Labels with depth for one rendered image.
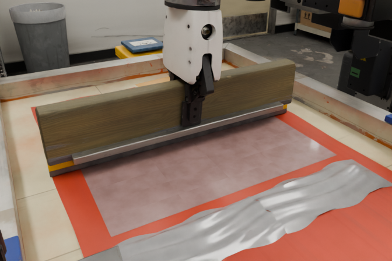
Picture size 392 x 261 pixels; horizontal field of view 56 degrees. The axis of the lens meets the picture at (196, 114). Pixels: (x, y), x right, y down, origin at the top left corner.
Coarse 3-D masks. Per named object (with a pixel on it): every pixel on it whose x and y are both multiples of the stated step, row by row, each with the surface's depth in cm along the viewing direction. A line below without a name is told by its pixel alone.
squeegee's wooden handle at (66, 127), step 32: (256, 64) 60; (288, 64) 61; (96, 96) 48; (128, 96) 49; (160, 96) 51; (224, 96) 56; (256, 96) 60; (288, 96) 63; (64, 128) 46; (96, 128) 48; (128, 128) 50; (160, 128) 53; (64, 160) 48
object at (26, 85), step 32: (96, 64) 79; (128, 64) 80; (160, 64) 84; (0, 96) 70; (32, 96) 73; (320, 96) 66; (352, 96) 64; (0, 128) 54; (352, 128) 61; (384, 128) 56; (0, 160) 46; (0, 192) 40; (0, 224) 36
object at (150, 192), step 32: (128, 160) 53; (160, 160) 53; (192, 160) 53; (64, 192) 46; (96, 192) 46; (128, 192) 46; (160, 192) 46; (192, 192) 46; (224, 192) 46; (96, 224) 41; (128, 224) 41; (160, 224) 41; (256, 256) 37; (288, 256) 37
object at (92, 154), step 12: (252, 108) 60; (264, 108) 60; (276, 108) 61; (216, 120) 56; (228, 120) 57; (240, 120) 58; (156, 132) 53; (168, 132) 53; (180, 132) 53; (192, 132) 55; (108, 144) 50; (120, 144) 50; (132, 144) 50; (144, 144) 51; (72, 156) 47; (84, 156) 47; (96, 156) 48
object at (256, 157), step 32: (256, 128) 61; (288, 128) 61; (224, 160) 53; (256, 160) 53; (288, 160) 53; (320, 160) 53; (256, 192) 46; (384, 192) 46; (320, 224) 41; (352, 224) 41; (384, 224) 41; (320, 256) 37; (352, 256) 37; (384, 256) 37
